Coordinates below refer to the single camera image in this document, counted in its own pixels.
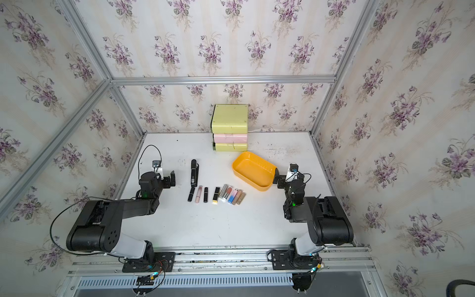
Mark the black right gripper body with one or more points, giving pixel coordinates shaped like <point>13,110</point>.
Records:
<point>281,178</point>

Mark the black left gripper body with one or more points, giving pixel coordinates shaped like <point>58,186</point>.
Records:
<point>167,180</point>

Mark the black lipstick tube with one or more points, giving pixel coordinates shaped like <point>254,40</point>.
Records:
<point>191,194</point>

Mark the pink lipstick tube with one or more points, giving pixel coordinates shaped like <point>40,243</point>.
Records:
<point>199,194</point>

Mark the yellow storage tray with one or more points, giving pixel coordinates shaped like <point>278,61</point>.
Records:
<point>254,170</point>

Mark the brown lipstick tube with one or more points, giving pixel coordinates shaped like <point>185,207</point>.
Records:
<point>241,198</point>

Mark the black gold square lipstick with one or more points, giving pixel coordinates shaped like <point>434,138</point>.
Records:
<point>216,195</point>

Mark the red white lipstick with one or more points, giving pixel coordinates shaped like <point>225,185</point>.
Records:
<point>227,193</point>

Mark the silver lipstick tube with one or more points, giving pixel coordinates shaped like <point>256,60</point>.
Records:
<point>223,191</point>

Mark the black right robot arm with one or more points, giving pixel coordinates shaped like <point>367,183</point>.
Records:
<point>325,218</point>

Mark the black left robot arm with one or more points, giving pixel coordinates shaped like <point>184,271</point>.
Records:
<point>98,227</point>

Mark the rose gold lipstick tube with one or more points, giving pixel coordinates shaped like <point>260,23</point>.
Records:
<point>236,197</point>

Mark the blue lipstick tube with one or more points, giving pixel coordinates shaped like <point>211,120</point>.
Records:
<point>232,196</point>

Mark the green pink drawer box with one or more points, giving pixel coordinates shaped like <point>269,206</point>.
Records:
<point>229,127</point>

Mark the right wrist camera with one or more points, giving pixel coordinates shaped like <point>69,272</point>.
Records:
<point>293,172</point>

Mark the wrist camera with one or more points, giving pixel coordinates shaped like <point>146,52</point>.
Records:
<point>293,172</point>
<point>157,167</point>

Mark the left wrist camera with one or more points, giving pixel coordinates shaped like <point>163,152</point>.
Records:
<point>157,167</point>

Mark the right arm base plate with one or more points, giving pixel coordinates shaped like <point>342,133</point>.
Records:
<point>286,260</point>

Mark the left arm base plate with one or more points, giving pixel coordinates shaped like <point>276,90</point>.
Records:
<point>160,261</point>

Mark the aluminium rail frame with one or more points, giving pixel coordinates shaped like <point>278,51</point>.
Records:
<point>221,268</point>

